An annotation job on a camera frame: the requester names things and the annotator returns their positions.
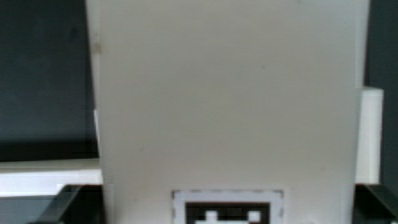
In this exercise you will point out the white fence rail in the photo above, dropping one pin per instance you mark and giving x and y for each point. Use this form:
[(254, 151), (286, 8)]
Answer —
[(369, 136), (37, 177)]

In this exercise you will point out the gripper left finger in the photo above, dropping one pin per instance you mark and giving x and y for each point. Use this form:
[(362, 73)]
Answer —
[(76, 206)]

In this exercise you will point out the white front fence rail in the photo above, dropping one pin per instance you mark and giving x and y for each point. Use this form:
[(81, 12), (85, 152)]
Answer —
[(369, 136)]

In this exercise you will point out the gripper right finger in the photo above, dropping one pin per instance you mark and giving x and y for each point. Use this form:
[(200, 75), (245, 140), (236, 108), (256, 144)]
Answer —
[(375, 205)]

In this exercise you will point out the white cabinet top block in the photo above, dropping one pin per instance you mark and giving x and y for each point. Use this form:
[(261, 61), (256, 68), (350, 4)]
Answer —
[(227, 90)]

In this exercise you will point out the white left fence rail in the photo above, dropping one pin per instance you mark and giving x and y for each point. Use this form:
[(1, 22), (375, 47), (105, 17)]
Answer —
[(37, 177)]

